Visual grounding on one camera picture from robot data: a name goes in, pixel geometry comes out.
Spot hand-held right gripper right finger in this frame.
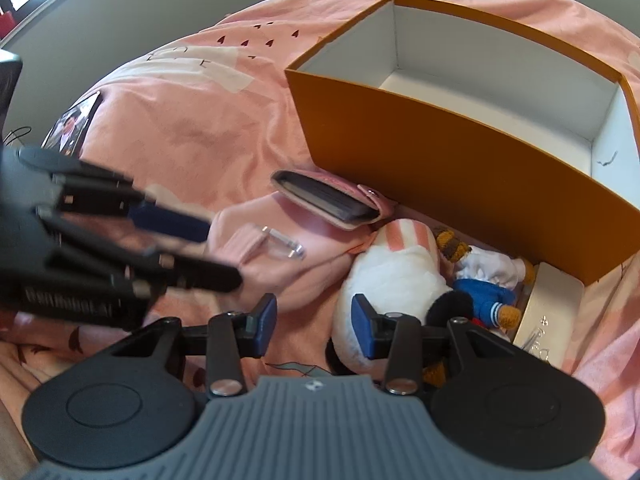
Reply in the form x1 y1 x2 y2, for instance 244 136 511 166
351 294 523 396

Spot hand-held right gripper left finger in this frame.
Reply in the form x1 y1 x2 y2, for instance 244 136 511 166
117 294 278 400

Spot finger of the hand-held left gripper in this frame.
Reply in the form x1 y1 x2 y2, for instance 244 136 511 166
50 170 212 244
37 216 244 302

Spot panda plush toy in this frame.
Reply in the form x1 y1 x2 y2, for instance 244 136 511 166
325 218 478 376

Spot small clear bottle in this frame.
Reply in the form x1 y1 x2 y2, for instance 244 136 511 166
257 226 307 261

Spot brown plush toy blue outfit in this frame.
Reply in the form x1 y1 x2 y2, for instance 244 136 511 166
422 227 538 386

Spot grey brown box flap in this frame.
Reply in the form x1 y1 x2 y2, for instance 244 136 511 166
270 169 398 232

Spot orange cardboard box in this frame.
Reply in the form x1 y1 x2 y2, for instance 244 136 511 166
284 0 640 288

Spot white glasses case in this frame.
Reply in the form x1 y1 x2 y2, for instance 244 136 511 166
512 261 586 368

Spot pink folded cloth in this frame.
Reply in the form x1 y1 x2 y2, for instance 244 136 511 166
207 192 371 311

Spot pink printed blanket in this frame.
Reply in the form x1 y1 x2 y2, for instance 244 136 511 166
0 0 640 480

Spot black smartphone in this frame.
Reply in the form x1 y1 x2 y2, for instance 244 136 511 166
41 91 103 157

